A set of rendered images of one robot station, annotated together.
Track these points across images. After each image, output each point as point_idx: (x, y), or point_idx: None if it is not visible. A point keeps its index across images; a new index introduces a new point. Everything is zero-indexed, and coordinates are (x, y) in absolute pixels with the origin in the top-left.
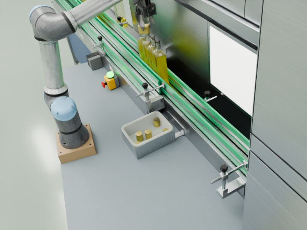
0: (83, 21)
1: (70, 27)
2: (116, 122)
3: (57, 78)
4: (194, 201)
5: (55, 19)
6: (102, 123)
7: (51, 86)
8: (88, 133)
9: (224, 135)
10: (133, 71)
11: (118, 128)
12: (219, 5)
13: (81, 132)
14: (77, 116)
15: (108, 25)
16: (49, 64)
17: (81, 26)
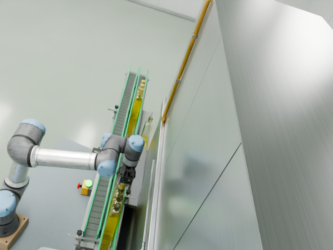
0: (43, 165)
1: (27, 164)
2: (51, 232)
3: (17, 176)
4: None
5: (20, 150)
6: (42, 223)
7: (10, 177)
8: (14, 230)
9: None
10: (102, 198)
11: (46, 239)
12: (153, 245)
13: (6, 228)
14: (8, 216)
15: (134, 133)
16: (14, 164)
17: (115, 118)
